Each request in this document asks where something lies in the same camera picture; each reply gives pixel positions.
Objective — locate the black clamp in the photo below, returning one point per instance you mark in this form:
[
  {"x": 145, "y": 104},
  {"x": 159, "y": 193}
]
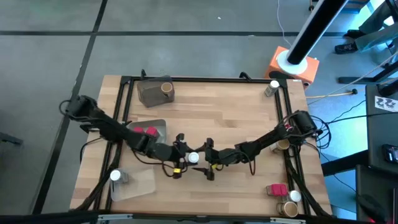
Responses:
[
  {"x": 245, "y": 75},
  {"x": 143, "y": 73}
]

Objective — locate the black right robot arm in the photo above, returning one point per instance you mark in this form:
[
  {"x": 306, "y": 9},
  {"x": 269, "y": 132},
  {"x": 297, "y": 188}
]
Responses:
[{"x": 267, "y": 140}]

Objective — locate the clear plastic bin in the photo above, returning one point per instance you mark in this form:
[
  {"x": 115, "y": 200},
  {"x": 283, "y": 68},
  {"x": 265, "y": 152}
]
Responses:
[{"x": 140, "y": 185}]

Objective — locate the black pole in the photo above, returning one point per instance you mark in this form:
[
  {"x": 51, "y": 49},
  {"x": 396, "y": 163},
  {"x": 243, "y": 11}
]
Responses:
[{"x": 314, "y": 28}]

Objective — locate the orange box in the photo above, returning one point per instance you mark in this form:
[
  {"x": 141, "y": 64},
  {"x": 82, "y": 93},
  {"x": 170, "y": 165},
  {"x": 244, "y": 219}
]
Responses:
[{"x": 312, "y": 73}]

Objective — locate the brown roll top group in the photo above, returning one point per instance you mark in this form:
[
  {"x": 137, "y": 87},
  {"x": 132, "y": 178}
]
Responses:
[{"x": 167, "y": 88}]

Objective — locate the black computer mouse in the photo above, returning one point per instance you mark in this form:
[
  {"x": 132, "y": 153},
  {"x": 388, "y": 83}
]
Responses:
[{"x": 371, "y": 207}]

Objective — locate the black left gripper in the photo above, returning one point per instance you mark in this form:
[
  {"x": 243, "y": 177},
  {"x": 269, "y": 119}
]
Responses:
[{"x": 177, "y": 155}]

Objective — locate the light grey plastic bin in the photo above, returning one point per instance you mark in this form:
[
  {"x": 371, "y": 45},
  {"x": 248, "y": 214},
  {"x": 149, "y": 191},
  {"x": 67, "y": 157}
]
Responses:
[{"x": 160, "y": 124}]

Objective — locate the black desk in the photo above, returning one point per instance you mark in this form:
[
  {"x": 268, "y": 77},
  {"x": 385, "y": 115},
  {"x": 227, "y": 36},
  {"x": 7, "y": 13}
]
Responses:
[{"x": 381, "y": 133}]

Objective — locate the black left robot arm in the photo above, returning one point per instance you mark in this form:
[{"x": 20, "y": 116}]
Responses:
[{"x": 109, "y": 126}]

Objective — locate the black bar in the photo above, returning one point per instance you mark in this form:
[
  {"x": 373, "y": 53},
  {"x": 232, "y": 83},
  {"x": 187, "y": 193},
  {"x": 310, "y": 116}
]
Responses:
[{"x": 46, "y": 217}]

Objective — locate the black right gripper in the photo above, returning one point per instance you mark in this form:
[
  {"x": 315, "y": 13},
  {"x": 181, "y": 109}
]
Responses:
[{"x": 214, "y": 157}]

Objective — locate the dark smoky transparent bin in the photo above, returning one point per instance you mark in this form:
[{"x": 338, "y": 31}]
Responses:
[{"x": 149, "y": 95}]

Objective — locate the silver metal bracket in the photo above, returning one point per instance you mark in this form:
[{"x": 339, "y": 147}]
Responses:
[
  {"x": 287, "y": 221},
  {"x": 115, "y": 217}
]

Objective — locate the printed paper sheet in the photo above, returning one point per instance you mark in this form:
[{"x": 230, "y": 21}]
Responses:
[{"x": 385, "y": 104}]

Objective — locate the person's leg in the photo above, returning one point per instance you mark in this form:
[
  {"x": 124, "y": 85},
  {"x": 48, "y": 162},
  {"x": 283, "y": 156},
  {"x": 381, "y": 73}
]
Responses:
[
  {"x": 377, "y": 39},
  {"x": 376, "y": 18}
]

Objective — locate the white round disc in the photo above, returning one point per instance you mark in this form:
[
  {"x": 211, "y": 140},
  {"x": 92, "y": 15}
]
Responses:
[{"x": 281, "y": 63}]

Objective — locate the black stand leg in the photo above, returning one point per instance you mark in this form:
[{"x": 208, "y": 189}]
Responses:
[{"x": 357, "y": 80}]

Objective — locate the black phone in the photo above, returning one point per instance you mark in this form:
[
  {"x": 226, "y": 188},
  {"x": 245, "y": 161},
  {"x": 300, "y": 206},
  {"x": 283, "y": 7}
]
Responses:
[{"x": 392, "y": 153}]

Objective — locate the person's shoe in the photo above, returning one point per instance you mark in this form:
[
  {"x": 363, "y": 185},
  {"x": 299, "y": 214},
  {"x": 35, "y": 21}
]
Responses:
[
  {"x": 345, "y": 47},
  {"x": 351, "y": 33}
]

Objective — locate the dark floor object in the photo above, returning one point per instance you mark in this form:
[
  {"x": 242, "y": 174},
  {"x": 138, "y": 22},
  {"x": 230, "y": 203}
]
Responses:
[{"x": 9, "y": 138}]

